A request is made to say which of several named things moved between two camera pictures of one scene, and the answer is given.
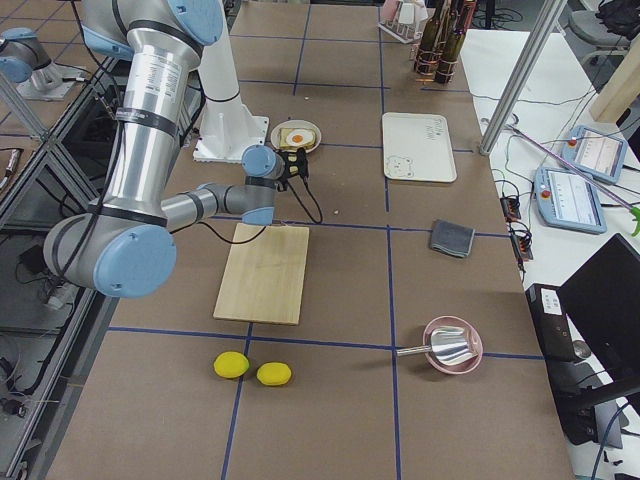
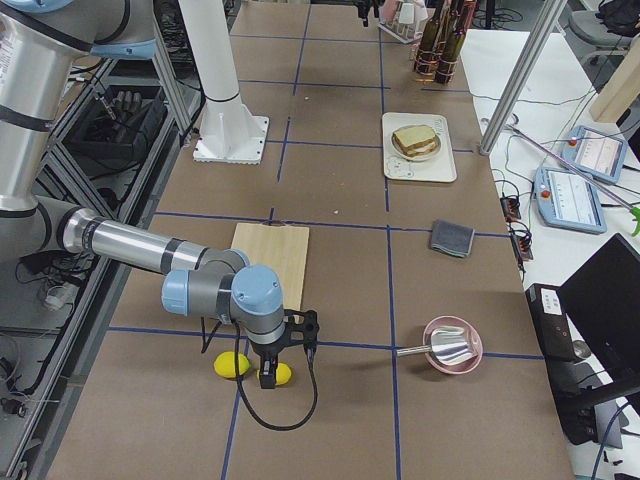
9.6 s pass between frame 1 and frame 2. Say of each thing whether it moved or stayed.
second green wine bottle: stayed
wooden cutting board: stayed
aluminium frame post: stayed
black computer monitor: stayed
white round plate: moved
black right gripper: moved
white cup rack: stayed
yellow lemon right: stayed
